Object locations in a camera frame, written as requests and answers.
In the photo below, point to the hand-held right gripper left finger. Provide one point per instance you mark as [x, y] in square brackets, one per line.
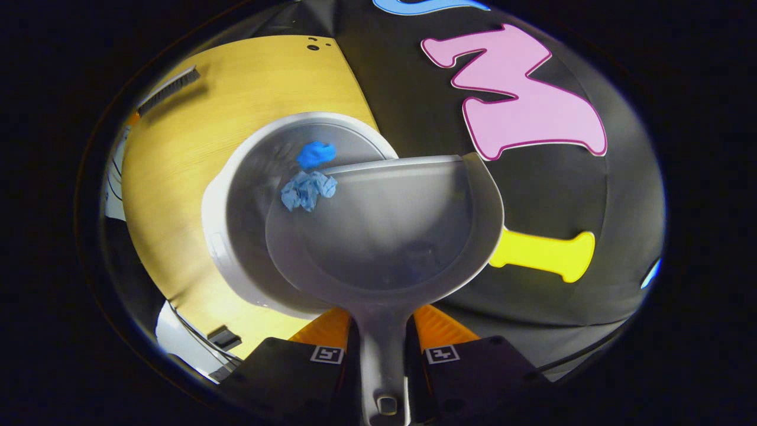
[295, 378]

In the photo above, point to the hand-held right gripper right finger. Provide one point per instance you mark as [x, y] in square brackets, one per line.
[479, 378]

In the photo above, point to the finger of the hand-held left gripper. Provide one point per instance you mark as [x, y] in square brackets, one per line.
[133, 119]

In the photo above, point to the small grey broom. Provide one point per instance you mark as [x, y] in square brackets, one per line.
[168, 92]

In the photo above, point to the white ribbed garbage bin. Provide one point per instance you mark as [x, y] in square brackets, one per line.
[248, 195]

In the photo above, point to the grey dustpan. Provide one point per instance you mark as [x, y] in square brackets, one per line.
[390, 236]

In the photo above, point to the light blue paper trash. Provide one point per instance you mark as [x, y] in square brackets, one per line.
[307, 190]

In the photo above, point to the small black box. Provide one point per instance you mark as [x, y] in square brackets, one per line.
[225, 338]

